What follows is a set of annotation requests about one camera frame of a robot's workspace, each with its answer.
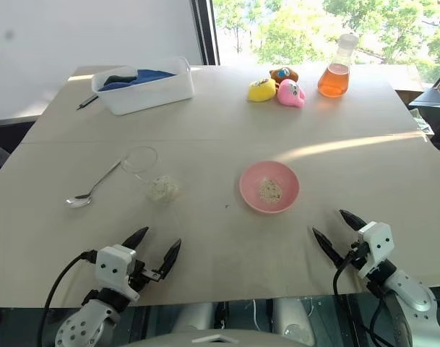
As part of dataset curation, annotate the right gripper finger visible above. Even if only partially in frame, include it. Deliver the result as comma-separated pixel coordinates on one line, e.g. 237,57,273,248
311,227,345,269
339,209,368,231

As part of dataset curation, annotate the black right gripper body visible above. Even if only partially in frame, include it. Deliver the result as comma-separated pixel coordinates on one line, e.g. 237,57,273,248
344,241,371,270

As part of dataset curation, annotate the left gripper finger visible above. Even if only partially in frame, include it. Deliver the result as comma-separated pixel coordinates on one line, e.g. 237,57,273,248
121,226,150,251
158,238,182,279

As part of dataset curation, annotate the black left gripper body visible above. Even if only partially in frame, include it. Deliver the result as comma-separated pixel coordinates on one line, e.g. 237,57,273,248
127,257,163,291

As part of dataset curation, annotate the beige table cloth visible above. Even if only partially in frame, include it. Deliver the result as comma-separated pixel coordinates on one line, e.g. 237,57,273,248
0,64,440,309

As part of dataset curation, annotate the metal spoon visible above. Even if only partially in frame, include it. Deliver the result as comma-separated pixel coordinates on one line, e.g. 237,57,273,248
64,158,124,210

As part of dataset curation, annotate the clear glass jar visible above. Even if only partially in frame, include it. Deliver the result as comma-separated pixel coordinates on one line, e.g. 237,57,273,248
119,145,183,207

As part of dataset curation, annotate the silver robot torso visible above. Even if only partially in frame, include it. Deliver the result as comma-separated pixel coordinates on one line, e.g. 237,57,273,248
124,327,315,347

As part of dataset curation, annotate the pink bowl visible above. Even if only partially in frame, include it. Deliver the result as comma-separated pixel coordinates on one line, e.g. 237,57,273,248
238,160,301,215

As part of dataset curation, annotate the glass flask with orange liquid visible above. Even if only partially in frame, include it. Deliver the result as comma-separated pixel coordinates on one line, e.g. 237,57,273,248
317,33,361,99

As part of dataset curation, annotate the black monitor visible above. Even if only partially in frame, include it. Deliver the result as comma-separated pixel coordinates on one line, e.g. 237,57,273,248
407,72,440,155

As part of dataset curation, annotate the pink plush toy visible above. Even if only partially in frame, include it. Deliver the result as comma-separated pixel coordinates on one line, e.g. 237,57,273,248
276,78,307,108

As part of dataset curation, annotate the white plastic bin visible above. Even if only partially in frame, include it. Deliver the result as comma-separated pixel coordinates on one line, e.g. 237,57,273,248
91,56,196,117

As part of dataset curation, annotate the black pen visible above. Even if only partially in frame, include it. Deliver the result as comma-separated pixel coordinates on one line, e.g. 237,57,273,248
76,94,100,111

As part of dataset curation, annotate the yellow plush toy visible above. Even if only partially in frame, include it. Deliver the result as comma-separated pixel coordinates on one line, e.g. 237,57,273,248
247,77,277,103

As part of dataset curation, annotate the brown plush toy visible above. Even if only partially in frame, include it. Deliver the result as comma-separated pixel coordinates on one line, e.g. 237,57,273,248
269,66,301,84

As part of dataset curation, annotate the blue cloth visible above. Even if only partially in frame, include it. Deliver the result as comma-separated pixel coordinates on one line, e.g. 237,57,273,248
97,69,178,93

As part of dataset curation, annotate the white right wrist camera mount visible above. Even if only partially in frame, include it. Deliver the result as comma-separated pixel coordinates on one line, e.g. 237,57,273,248
357,221,392,280

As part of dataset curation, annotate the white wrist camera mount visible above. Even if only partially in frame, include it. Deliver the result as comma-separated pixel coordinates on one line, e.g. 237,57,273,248
357,221,392,280
95,244,139,301

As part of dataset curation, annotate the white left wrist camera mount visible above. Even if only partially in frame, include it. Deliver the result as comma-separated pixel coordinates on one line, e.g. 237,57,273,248
95,244,139,301

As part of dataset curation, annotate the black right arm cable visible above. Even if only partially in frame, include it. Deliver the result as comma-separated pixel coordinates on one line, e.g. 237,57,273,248
332,249,391,347

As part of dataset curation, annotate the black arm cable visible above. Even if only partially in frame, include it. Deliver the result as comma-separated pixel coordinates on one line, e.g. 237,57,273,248
332,249,391,347
41,249,98,347

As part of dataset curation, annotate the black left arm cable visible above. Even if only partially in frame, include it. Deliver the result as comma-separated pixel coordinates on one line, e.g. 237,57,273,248
41,249,98,347

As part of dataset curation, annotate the black window frame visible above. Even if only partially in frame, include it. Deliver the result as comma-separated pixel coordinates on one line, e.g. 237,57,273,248
190,0,221,67

